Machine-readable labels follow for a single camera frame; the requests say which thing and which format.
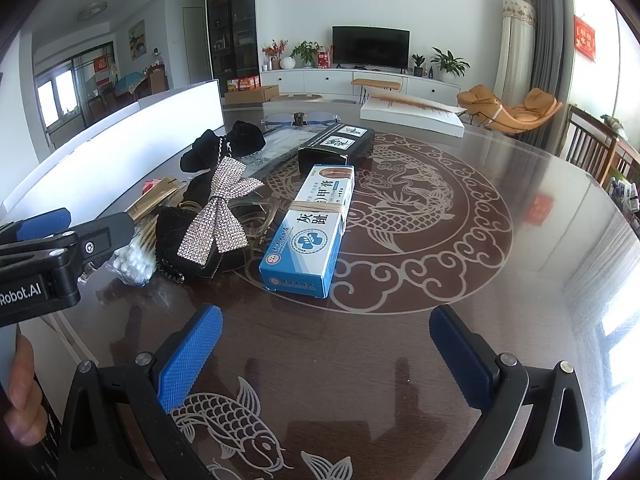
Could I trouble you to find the brown cardboard box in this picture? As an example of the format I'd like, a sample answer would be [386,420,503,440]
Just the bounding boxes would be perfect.
[223,85,280,106]

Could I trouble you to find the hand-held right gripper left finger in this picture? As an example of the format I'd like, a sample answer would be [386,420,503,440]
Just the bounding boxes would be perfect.
[59,303,223,480]

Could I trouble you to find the black glass display cabinet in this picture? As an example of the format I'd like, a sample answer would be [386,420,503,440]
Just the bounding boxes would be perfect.
[205,0,261,96]

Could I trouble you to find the flat white box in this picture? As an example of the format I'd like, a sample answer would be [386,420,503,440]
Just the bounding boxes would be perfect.
[360,91,467,138]

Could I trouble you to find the red wall hanging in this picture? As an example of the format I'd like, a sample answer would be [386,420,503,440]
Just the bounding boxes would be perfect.
[574,15,597,63]

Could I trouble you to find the blue covered dining table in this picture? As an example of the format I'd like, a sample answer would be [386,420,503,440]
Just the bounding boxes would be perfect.
[114,71,146,98]

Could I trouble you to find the white television cabinet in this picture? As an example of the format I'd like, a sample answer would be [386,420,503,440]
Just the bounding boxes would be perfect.
[260,67,461,111]

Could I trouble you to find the black sock on plastic bag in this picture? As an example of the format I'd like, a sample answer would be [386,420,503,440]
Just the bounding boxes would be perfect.
[181,120,267,173]

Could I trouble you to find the orange lounge chair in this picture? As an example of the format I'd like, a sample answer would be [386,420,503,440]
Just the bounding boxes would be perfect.
[457,85,563,136]

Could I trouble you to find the pile of small clutter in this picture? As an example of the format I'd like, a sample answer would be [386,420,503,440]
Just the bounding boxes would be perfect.
[607,177,640,216]

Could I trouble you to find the framed wall painting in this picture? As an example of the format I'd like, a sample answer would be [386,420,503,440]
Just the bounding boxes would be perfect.
[127,20,147,58]

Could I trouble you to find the wooden sticks packet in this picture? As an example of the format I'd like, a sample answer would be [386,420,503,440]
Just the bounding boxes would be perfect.
[125,176,188,251]

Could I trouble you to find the dining chair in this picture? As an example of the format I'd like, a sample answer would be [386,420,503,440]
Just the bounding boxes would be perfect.
[145,64,168,96]

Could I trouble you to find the clear frame glasses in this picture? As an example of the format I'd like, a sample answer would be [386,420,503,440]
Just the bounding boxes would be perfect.
[227,195,281,256]

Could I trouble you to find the large white cardboard box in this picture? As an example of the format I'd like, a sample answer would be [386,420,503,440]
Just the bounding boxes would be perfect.
[0,79,225,366]

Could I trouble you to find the person's left hand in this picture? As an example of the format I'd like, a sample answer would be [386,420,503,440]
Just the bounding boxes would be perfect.
[2,332,48,446]

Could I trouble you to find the small black silver-trimmed scrunchie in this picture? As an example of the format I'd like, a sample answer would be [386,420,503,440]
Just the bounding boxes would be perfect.
[155,175,247,283]

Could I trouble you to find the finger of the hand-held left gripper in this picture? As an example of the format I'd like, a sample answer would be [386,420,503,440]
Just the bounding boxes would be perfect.
[0,212,136,283]
[0,208,72,248]

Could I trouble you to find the blue and white medicine box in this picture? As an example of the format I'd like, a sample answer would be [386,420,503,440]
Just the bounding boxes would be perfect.
[258,164,356,299]

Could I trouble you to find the cotton swab bag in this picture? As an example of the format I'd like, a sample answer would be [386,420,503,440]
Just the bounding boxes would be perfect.
[107,240,158,288]

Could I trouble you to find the bushy green potted plant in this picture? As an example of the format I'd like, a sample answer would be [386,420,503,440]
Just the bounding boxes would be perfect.
[290,40,321,68]

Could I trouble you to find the rhinestone bow hair clip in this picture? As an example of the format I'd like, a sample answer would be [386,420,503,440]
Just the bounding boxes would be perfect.
[177,156,265,266]

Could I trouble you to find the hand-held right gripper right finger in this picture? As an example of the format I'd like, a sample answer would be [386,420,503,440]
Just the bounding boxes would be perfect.
[429,304,593,480]

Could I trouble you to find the black rectangular box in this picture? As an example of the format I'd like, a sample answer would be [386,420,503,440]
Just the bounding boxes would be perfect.
[297,127,376,173]

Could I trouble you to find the round ceiling light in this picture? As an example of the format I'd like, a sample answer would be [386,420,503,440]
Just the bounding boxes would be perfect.
[77,2,108,22]

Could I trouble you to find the black television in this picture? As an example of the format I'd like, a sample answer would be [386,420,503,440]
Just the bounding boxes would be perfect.
[332,25,411,68]

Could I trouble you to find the broad-leaf potted plant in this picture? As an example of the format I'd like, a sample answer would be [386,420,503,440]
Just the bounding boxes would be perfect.
[430,48,471,82]

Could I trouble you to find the covered standing air conditioner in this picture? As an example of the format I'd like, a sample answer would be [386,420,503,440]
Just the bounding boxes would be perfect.
[492,0,537,101]

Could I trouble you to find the grey curtain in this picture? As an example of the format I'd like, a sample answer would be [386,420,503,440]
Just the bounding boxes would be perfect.
[520,0,573,106]

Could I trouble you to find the wooden bench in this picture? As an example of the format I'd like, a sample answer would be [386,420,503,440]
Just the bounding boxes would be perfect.
[351,77,402,106]

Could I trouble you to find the red flower arrangement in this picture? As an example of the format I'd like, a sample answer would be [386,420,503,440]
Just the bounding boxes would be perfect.
[262,39,290,71]

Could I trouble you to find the dark wooden chair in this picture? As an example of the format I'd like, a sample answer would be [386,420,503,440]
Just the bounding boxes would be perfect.
[565,105,621,186]

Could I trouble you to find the clear plastic zip bag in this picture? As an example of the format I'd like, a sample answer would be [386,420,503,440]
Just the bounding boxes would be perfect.
[235,127,321,181]

